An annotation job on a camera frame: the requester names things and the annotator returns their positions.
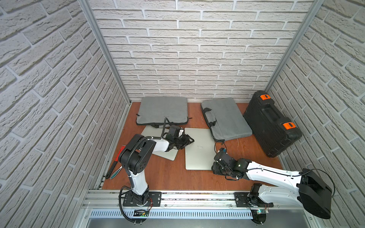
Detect silver apple laptop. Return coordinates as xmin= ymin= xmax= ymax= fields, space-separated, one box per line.
xmin=185 ymin=128 xmax=216 ymax=171
xmin=142 ymin=126 xmax=178 ymax=161

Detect grey zippered laptop bag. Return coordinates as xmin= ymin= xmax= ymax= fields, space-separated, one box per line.
xmin=136 ymin=97 xmax=188 ymax=127

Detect grey laptop sleeve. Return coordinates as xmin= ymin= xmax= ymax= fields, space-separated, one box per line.
xmin=201 ymin=97 xmax=252 ymax=142

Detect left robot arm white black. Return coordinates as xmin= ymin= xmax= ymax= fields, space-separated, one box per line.
xmin=118 ymin=134 xmax=194 ymax=206

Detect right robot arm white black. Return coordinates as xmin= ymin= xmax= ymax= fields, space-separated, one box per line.
xmin=212 ymin=148 xmax=333 ymax=219

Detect black plastic tool case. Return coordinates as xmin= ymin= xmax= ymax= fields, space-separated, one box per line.
xmin=243 ymin=90 xmax=302 ymax=158

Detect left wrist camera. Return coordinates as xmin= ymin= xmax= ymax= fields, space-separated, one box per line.
xmin=166 ymin=125 xmax=184 ymax=140

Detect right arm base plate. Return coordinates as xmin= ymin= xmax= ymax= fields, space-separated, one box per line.
xmin=234 ymin=192 xmax=274 ymax=208

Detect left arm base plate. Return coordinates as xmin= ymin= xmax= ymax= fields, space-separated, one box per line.
xmin=123 ymin=191 xmax=162 ymax=207

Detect red handled pliers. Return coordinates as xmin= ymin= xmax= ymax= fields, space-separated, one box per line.
xmin=105 ymin=145 xmax=125 ymax=179

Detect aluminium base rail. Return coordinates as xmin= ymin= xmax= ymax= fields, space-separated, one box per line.
xmin=81 ymin=189 xmax=316 ymax=211

